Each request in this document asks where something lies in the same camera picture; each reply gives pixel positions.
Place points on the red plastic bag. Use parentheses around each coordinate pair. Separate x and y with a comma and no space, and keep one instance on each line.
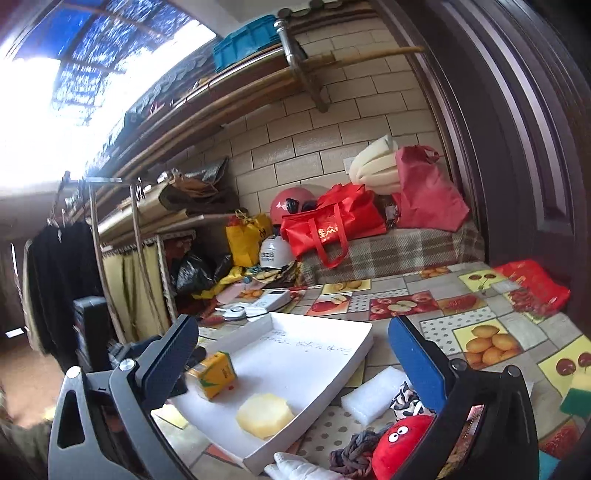
(535,286)

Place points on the red gift bag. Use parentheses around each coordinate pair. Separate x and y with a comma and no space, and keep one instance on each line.
(332,221)

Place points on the yellow shopping bag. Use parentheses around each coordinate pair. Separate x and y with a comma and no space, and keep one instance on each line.
(247,237)

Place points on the dark brown door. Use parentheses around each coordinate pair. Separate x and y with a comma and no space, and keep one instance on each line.
(531,138)

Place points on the wooden pole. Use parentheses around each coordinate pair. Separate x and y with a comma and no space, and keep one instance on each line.
(369,55)

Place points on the white foam roll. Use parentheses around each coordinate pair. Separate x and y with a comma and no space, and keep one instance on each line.
(374,168)

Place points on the white foam block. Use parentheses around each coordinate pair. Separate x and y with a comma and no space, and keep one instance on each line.
(369,397)

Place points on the black white patterned scrunchie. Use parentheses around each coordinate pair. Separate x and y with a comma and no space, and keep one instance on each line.
(406,401)

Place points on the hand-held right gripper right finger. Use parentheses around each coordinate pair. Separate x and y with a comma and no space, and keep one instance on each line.
(418,357)

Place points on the white wall socket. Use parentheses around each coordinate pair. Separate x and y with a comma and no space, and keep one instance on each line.
(349,165)

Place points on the pink pouch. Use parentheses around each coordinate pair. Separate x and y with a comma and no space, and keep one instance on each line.
(231,293)

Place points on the red nonwoven bag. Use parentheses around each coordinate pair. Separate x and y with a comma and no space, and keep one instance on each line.
(429,194)

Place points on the metal shelf bracket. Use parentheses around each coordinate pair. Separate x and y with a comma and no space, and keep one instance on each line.
(295,50)

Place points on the yellow tissue pack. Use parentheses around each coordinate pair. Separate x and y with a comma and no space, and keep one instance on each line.
(217,376)

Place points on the red plush toy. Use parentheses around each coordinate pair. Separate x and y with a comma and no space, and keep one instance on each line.
(397,452)

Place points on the black plastic bag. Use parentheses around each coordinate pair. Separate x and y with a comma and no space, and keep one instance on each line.
(194,272)

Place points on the white helmet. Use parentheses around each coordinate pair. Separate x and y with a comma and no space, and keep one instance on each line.
(274,251)

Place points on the black hanging clothes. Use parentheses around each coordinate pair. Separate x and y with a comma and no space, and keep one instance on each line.
(60,286)

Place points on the green scouring sponge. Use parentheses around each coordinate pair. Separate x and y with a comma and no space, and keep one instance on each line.
(576,402)

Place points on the yellow curtain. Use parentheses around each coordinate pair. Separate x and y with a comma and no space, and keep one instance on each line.
(129,286)

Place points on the fruit print tablecloth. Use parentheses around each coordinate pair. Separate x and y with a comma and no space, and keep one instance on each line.
(508,323)

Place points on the teal packet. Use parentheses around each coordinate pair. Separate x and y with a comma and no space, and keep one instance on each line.
(547,466)

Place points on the white shallow cardboard box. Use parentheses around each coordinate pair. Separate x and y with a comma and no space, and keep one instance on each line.
(300,360)

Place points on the yellow sponge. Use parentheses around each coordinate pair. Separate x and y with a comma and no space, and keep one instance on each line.
(264,415)

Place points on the white power bank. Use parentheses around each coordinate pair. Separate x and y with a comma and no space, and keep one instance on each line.
(274,300)

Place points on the blue plastic crate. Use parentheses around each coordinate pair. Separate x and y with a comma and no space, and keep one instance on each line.
(244,41)

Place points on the plaid blanket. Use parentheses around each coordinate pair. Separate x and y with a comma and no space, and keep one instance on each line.
(392,251)

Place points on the pink helmet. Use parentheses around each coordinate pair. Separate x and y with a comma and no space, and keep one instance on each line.
(288,198)

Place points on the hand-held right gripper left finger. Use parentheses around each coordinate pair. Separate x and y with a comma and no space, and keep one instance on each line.
(166,360)

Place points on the white round device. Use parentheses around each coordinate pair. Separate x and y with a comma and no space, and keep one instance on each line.
(235,312)

